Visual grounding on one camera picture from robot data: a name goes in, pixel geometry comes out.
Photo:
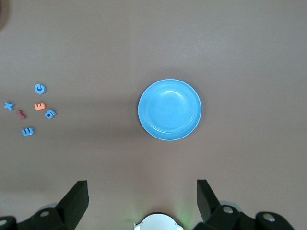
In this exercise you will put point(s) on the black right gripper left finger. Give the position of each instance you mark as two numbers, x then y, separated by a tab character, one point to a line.
69	203

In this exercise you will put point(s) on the blue plate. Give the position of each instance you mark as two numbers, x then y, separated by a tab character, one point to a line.
169	109

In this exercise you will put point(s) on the orange foam letter E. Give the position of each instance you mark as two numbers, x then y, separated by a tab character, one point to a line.
40	106

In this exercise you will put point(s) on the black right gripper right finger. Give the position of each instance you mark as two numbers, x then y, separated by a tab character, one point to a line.
208	203

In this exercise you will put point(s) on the brown table mat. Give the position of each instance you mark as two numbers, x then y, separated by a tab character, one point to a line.
144	48

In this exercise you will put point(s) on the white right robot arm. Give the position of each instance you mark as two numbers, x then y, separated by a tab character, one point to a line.
159	222

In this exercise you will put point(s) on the blue foam letter E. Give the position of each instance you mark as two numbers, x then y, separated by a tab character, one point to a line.
28	131

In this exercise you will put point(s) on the blue foam plus sign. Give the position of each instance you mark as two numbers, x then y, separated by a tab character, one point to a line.
9	105

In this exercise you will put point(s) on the dark red foam letter I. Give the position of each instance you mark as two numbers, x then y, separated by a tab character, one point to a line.
21	114

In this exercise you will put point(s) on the blue foam number nine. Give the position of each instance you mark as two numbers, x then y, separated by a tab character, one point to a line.
50	114

